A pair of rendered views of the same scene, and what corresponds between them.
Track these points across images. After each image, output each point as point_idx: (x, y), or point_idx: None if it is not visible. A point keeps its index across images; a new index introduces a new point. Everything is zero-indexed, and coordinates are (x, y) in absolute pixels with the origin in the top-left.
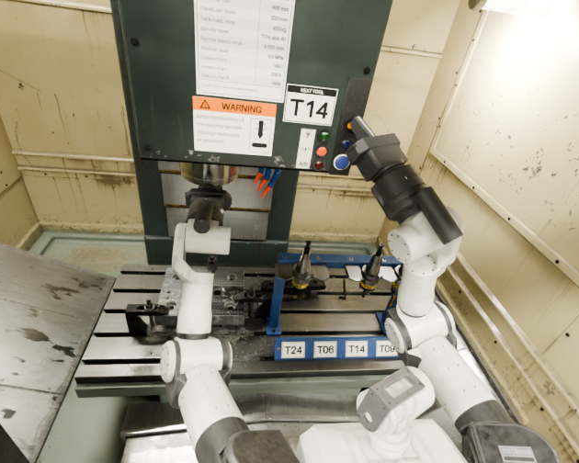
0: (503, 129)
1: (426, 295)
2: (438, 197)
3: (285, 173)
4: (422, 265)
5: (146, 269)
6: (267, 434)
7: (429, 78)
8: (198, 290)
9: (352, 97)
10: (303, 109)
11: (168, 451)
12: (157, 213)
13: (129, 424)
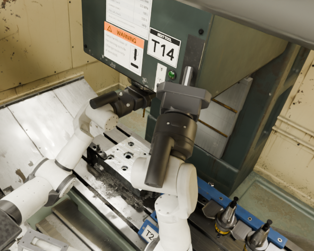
0: None
1: (166, 234)
2: (165, 147)
3: (250, 112)
4: (167, 205)
5: (128, 132)
6: (10, 223)
7: None
8: (74, 140)
9: (190, 50)
10: (159, 49)
11: (59, 235)
12: (159, 102)
13: (58, 206)
